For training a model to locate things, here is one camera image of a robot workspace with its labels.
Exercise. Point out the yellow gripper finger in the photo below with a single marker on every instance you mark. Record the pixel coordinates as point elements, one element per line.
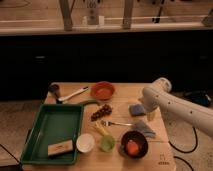
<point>151,116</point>

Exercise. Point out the blue cloth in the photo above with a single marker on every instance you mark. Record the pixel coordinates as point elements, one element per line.
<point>143,128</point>

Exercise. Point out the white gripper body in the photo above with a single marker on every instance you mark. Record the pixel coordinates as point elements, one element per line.
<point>149,104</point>

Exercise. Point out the white cup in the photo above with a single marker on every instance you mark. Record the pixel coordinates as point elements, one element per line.
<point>85,143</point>

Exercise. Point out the purple grapes toy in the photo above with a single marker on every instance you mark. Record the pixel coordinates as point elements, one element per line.
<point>103,111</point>

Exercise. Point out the dark bowl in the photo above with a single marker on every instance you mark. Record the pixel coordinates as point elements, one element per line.
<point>139,138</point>

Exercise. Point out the red bowl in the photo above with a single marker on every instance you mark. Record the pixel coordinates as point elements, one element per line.
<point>102,90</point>

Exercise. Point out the wooden block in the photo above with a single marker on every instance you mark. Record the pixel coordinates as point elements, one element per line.
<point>60,148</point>

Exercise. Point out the blue sponge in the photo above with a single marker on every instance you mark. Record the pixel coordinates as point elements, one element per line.
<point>136,110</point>

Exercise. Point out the green plastic tray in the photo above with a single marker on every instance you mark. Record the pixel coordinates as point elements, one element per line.
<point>54,123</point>

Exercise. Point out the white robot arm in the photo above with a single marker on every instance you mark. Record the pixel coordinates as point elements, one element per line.
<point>157,94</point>

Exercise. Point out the green cup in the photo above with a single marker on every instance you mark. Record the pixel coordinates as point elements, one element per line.
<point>107,143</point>

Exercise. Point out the silver fork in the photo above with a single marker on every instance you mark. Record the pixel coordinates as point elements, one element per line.
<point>109,123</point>

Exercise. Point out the orange ball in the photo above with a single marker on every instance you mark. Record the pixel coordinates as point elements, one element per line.
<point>132,148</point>

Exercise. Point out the yellow banana toy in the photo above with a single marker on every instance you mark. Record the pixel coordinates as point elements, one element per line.
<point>101,129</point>

